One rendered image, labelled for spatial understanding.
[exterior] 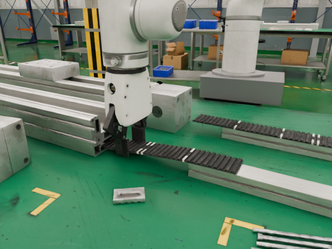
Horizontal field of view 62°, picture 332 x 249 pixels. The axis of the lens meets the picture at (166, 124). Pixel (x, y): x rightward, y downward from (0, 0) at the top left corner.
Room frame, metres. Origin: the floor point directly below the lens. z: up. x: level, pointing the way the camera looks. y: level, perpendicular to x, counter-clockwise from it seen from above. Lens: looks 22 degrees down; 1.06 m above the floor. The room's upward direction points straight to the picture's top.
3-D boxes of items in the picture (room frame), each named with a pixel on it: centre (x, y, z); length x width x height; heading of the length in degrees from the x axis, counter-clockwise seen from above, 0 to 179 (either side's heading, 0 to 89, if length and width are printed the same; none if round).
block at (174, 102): (0.70, -0.01, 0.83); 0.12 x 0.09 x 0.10; 151
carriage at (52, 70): (0.91, 0.38, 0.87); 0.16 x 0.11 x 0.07; 61
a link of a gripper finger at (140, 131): (0.56, 0.05, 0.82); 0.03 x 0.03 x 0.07; 61
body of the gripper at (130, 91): (0.52, 0.07, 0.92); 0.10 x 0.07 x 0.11; 151
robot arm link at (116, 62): (0.52, 0.08, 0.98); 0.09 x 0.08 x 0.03; 151
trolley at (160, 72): (3.79, -0.22, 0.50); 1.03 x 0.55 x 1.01; 80
